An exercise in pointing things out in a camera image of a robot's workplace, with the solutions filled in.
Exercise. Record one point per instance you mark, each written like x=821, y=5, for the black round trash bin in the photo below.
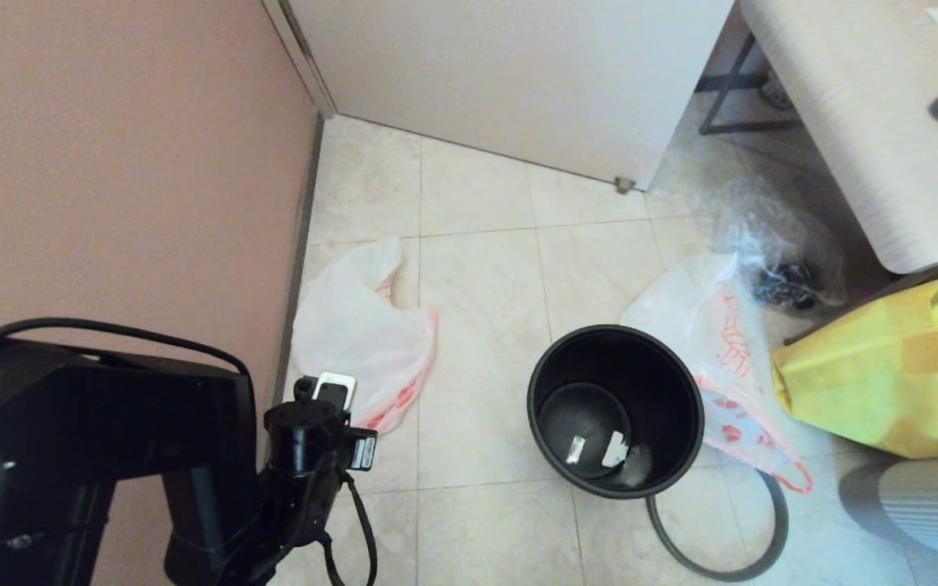
x=656, y=382

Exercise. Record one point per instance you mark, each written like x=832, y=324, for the white door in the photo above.
x=518, y=73

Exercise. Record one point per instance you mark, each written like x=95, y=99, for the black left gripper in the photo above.
x=306, y=439

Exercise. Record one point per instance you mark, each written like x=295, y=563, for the white door frame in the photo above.
x=310, y=65

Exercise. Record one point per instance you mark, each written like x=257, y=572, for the small metal door bracket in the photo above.
x=625, y=185

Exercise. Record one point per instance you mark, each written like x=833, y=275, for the white ribbed round stool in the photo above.
x=933, y=509

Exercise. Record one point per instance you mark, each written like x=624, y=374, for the clear plastic bag with dark items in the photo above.
x=778, y=252

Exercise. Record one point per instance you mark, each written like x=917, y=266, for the yellow fabric bag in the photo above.
x=868, y=382

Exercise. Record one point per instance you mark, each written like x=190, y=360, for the light wood grain table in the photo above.
x=860, y=122

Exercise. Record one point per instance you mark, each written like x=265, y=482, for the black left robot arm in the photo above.
x=111, y=423

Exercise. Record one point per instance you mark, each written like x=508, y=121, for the white plastic bag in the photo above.
x=705, y=325

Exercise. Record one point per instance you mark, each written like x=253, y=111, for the grey metal baseboard strip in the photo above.
x=307, y=203

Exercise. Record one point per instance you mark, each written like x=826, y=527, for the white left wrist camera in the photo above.
x=335, y=389

